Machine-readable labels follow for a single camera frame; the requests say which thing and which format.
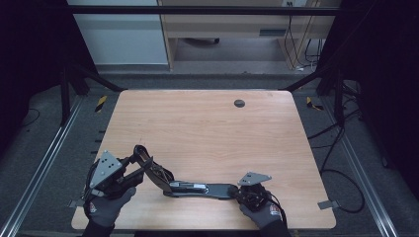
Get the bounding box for silver metal floor rail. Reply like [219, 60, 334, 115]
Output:
[320, 97, 400, 237]
[0, 95, 85, 237]

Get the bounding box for dark curtain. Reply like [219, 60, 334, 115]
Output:
[0, 0, 97, 156]
[317, 0, 419, 200]

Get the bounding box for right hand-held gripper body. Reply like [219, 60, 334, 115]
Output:
[235, 171, 273, 212]

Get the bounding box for light wooden desk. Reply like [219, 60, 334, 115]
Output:
[157, 0, 342, 71]

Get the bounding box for right hand-held gripper cable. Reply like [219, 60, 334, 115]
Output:
[266, 192, 290, 231]

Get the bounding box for black cables beside desk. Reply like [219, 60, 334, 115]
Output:
[284, 0, 326, 72]

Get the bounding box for yellow-handled tool right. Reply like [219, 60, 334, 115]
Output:
[305, 96, 324, 112]

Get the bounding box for left hand-held gripper cable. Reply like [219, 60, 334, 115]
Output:
[82, 161, 100, 206]

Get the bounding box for hand-held gripper cable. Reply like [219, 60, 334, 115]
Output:
[266, 192, 290, 231]
[82, 161, 100, 206]

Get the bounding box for yellow black striped tape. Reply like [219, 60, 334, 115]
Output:
[95, 95, 109, 114]

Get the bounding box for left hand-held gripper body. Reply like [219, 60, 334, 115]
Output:
[84, 149, 145, 200]

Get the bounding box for person's left hand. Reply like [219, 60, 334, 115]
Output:
[82, 186, 137, 229]

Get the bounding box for black stapler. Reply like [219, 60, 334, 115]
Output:
[132, 144, 240, 200]

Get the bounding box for black floor cable bundle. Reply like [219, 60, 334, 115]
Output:
[307, 78, 364, 150]

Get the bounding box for black frame crossbar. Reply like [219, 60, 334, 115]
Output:
[67, 5, 342, 17]

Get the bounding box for white cabinet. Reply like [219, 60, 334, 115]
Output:
[66, 0, 169, 66]

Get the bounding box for thin black floor cable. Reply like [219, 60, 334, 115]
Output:
[20, 108, 42, 128]

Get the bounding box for black metal stand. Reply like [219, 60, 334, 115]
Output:
[58, 62, 127, 126]
[280, 64, 347, 126]

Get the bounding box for person's right hand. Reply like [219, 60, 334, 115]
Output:
[238, 200, 284, 230]

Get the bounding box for looped black floor cable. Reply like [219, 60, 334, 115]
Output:
[319, 124, 366, 214]

